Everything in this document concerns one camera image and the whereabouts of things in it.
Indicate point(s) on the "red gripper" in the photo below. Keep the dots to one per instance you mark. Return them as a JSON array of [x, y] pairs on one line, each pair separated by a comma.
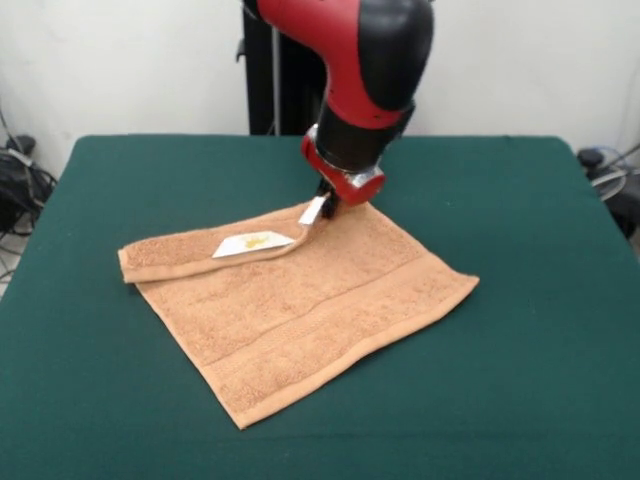
[[345, 192]]

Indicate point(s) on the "orange terry towel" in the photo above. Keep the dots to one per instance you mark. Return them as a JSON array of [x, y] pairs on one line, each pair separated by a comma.
[[300, 325]]

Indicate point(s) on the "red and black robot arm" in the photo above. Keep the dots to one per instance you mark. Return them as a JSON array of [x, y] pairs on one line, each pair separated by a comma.
[[375, 65]]

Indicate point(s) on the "dark green table cloth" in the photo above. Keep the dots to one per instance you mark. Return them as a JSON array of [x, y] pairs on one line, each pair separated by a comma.
[[150, 400]]

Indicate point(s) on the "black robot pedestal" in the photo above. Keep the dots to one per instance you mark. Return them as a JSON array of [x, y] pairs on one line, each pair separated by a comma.
[[290, 100]]

